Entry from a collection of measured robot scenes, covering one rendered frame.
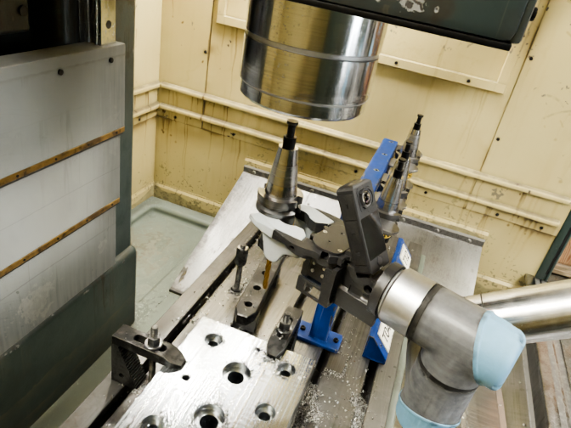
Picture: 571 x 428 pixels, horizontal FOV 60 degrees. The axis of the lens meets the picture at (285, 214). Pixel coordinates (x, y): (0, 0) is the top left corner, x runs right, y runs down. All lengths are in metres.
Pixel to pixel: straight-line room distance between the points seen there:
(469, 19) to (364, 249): 0.28
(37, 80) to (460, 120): 1.20
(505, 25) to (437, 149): 1.23
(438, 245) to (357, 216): 1.17
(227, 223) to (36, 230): 0.86
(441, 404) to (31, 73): 0.73
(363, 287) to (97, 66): 0.62
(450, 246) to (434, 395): 1.16
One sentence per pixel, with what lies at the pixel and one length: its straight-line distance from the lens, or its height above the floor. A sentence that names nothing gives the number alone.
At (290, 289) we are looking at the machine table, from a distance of 1.22.
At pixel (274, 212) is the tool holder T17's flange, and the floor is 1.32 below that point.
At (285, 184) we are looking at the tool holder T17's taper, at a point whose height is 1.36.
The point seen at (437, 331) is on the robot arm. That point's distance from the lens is 0.58.
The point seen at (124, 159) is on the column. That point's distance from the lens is 1.19.
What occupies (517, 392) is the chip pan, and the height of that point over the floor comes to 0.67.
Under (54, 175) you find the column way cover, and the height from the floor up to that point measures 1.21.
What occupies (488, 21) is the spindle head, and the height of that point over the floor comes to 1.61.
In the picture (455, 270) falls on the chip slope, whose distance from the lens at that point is 1.70.
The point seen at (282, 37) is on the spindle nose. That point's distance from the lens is 0.53.
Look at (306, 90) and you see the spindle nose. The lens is 0.54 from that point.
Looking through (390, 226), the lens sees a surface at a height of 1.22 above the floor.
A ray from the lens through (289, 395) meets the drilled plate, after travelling 0.87.
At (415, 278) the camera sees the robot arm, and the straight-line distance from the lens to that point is 0.60.
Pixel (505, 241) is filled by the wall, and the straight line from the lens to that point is 1.79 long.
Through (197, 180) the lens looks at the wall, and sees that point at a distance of 1.99.
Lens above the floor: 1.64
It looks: 29 degrees down
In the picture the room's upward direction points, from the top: 11 degrees clockwise
